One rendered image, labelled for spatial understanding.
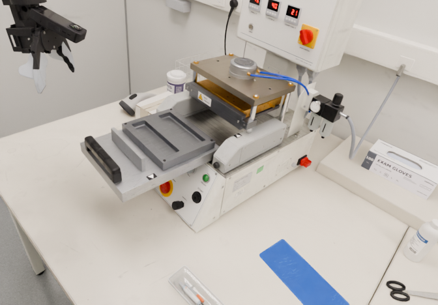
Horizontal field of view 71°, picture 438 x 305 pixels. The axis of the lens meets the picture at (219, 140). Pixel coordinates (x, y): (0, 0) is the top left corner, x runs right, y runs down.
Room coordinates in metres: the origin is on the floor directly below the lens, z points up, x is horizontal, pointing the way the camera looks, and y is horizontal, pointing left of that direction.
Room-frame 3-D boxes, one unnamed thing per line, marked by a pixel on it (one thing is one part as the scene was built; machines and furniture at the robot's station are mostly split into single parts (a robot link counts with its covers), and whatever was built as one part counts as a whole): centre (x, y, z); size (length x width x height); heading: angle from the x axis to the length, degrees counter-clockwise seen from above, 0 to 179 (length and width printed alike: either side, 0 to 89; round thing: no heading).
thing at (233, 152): (0.72, -0.09, 0.96); 0.26 x 0.05 x 0.07; 137
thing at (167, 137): (0.68, 0.14, 0.98); 0.20 x 0.17 x 0.03; 47
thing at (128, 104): (1.17, 0.36, 0.79); 0.20 x 0.08 x 0.08; 142
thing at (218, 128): (0.89, -0.06, 0.93); 0.46 x 0.35 x 0.01; 137
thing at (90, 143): (0.54, 0.26, 0.99); 0.15 x 0.02 x 0.04; 47
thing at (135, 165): (0.64, 0.17, 0.97); 0.30 x 0.22 x 0.08; 137
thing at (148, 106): (1.09, 0.25, 0.80); 0.19 x 0.13 x 0.09; 142
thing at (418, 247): (0.59, -0.60, 0.82); 0.05 x 0.05 x 0.14
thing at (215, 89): (0.86, -0.04, 1.07); 0.22 x 0.17 x 0.10; 47
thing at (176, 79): (1.28, 0.23, 0.82); 0.09 x 0.09 x 0.15
